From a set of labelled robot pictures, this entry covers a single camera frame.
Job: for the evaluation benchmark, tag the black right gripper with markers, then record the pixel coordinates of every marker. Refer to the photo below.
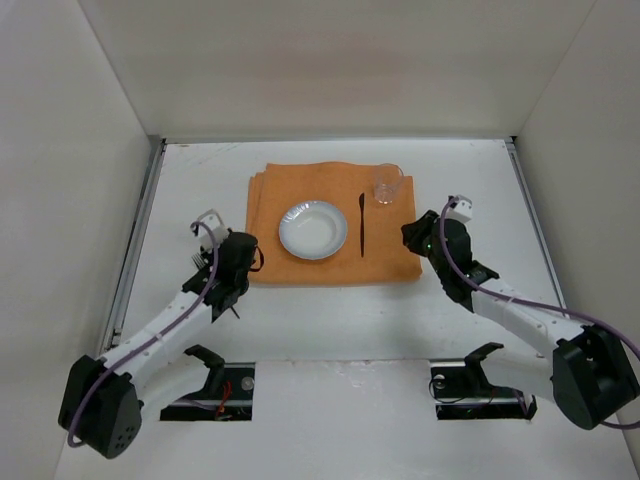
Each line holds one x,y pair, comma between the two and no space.
415,233

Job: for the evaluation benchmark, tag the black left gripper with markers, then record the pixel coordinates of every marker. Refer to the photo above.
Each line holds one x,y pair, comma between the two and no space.
213,288

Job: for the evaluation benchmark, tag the orange cloth placemat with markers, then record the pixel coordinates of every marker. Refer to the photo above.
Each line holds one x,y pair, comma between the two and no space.
274,191

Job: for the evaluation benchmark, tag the clear plastic cup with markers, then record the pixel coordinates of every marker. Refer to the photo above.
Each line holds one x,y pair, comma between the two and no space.
388,179

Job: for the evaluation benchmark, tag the black plastic knife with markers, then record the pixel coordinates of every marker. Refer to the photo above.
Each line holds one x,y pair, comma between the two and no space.
362,203

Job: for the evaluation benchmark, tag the white bowl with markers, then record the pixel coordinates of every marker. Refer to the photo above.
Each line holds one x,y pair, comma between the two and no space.
313,230

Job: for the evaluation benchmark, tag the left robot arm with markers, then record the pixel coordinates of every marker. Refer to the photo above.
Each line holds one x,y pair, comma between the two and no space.
106,399

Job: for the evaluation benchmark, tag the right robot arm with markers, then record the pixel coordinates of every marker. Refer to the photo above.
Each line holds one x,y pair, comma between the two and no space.
579,364

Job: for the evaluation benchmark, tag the black plastic fork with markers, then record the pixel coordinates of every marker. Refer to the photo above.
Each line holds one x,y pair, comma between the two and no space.
198,261

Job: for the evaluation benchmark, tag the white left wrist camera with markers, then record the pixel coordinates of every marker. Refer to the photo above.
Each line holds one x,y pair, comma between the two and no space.
210,227

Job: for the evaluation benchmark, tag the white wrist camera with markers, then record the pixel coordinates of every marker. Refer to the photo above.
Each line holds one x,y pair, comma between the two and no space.
210,227
460,209

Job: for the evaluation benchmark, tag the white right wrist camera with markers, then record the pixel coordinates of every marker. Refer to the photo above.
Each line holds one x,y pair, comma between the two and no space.
460,209

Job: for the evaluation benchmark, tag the right aluminium frame rail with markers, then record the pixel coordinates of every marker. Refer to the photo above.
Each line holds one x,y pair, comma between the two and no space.
511,147

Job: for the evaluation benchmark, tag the aluminium frame rail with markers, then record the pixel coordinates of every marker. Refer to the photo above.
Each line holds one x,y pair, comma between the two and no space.
117,312
511,147

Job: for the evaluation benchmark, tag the left aluminium frame rail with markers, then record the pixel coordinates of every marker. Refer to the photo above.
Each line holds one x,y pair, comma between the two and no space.
117,312

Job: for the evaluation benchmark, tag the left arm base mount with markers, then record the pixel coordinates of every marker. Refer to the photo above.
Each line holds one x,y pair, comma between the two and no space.
226,397

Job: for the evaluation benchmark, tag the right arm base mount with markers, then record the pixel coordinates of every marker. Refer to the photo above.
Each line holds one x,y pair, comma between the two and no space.
461,392

